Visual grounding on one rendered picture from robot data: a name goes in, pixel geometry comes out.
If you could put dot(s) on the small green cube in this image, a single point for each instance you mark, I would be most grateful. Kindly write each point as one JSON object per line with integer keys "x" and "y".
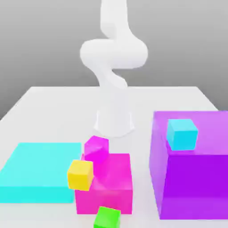
{"x": 106, "y": 218}

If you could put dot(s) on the small yellow cube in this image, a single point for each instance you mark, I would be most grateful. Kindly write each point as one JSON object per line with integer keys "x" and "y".
{"x": 80, "y": 175}

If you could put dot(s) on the large pink box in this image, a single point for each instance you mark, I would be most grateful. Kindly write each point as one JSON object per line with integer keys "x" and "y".
{"x": 114, "y": 187}

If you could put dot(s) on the small magenta cube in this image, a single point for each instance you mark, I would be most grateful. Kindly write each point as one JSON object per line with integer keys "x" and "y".
{"x": 97, "y": 149}

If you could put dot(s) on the large purple box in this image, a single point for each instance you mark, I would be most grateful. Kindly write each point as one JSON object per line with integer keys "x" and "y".
{"x": 196, "y": 178}

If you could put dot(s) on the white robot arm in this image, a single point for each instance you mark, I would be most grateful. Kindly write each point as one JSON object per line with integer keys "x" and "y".
{"x": 114, "y": 53}

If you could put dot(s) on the small cyan cube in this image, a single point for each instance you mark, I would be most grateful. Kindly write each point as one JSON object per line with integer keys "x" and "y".
{"x": 182, "y": 135}

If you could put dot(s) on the large cyan box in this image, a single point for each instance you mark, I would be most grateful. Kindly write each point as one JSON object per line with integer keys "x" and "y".
{"x": 39, "y": 169}

